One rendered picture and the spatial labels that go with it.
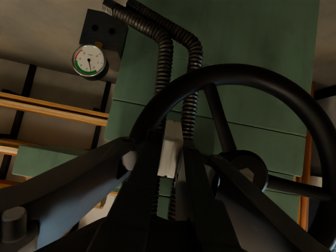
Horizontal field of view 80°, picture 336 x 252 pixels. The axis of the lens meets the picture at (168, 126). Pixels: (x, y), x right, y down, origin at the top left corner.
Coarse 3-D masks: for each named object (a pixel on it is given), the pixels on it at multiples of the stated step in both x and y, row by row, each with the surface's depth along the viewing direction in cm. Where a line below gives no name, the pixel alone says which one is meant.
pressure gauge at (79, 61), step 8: (80, 48) 38; (88, 48) 38; (96, 48) 38; (72, 56) 37; (80, 56) 38; (88, 56) 38; (96, 56) 38; (104, 56) 38; (72, 64) 37; (80, 64) 37; (88, 64) 38; (96, 64) 38; (104, 64) 38; (80, 72) 37; (88, 72) 37; (96, 72) 37; (104, 72) 39
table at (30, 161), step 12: (24, 156) 41; (36, 156) 41; (48, 156) 41; (60, 156) 41; (72, 156) 41; (12, 168) 41; (24, 168) 41; (36, 168) 41; (48, 168) 41; (168, 180) 33; (168, 192) 33; (264, 192) 43; (276, 192) 43; (276, 204) 43; (288, 204) 43
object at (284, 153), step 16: (112, 112) 43; (128, 112) 43; (176, 112) 44; (112, 128) 43; (128, 128) 43; (208, 128) 44; (240, 128) 44; (256, 128) 45; (208, 144) 44; (240, 144) 44; (256, 144) 44; (272, 144) 44; (288, 144) 45; (304, 144) 45; (272, 160) 44; (288, 160) 44
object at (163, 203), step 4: (160, 196) 33; (164, 196) 33; (168, 196) 33; (160, 200) 32; (164, 200) 32; (168, 200) 32; (160, 204) 32; (164, 204) 32; (168, 204) 32; (160, 208) 32; (164, 208) 32; (168, 208) 32; (156, 212) 32; (160, 212) 32; (164, 212) 32; (160, 216) 32; (164, 216) 32
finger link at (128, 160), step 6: (138, 144) 14; (132, 150) 13; (138, 150) 13; (126, 156) 13; (132, 156) 13; (120, 162) 13; (126, 162) 13; (132, 162) 13; (120, 168) 13; (126, 168) 13; (132, 168) 13
